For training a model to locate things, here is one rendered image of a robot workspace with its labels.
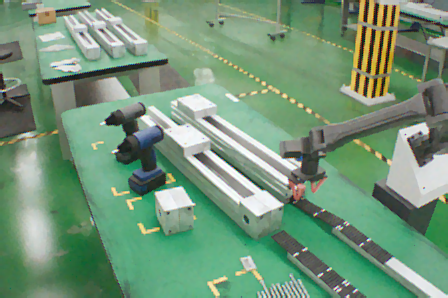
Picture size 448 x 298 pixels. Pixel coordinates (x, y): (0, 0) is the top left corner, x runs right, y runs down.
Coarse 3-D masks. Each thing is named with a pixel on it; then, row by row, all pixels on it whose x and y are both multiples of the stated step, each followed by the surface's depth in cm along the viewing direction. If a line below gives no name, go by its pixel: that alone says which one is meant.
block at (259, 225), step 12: (264, 192) 124; (240, 204) 120; (252, 204) 118; (264, 204) 119; (276, 204) 119; (240, 216) 122; (252, 216) 116; (264, 216) 116; (276, 216) 119; (252, 228) 118; (264, 228) 118; (276, 228) 122
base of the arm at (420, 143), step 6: (420, 132) 136; (408, 138) 133; (414, 138) 133; (420, 138) 130; (426, 138) 128; (414, 144) 132; (420, 144) 129; (426, 144) 127; (414, 150) 132; (420, 150) 130; (426, 150) 128; (432, 150) 126; (414, 156) 132; (420, 156) 131; (426, 156) 130; (432, 156) 134; (420, 162) 131; (426, 162) 132
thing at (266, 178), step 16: (176, 112) 185; (208, 128) 164; (224, 128) 168; (224, 144) 157; (240, 144) 160; (256, 144) 153; (240, 160) 150; (256, 160) 142; (272, 160) 145; (256, 176) 144; (272, 176) 135; (288, 176) 140; (272, 192) 138; (288, 192) 133; (304, 192) 139
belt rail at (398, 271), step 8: (336, 232) 120; (344, 240) 117; (360, 248) 112; (368, 256) 110; (376, 264) 108; (384, 264) 105; (392, 264) 104; (400, 264) 104; (392, 272) 103; (400, 272) 101; (408, 272) 101; (400, 280) 101; (408, 280) 98; (416, 280) 98; (424, 280) 98; (408, 288) 99; (416, 288) 96; (424, 288) 95; (432, 288) 95; (424, 296) 95; (432, 296) 92; (440, 296) 92
